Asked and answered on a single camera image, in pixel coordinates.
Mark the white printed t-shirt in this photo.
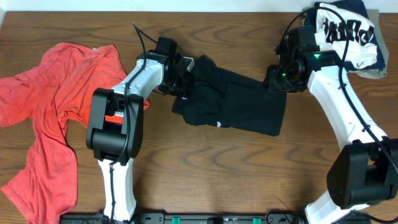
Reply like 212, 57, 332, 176
315, 2, 377, 70

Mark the grey garment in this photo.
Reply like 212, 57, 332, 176
300, 7, 389, 80

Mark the black t-shirt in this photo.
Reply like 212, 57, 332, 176
172, 55, 287, 136

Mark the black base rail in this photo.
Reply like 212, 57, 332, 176
59, 212, 398, 224

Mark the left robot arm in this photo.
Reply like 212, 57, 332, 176
86, 50, 195, 223

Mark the red t-shirt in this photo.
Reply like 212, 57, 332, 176
0, 42, 150, 224

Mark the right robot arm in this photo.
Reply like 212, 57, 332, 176
264, 26, 397, 223

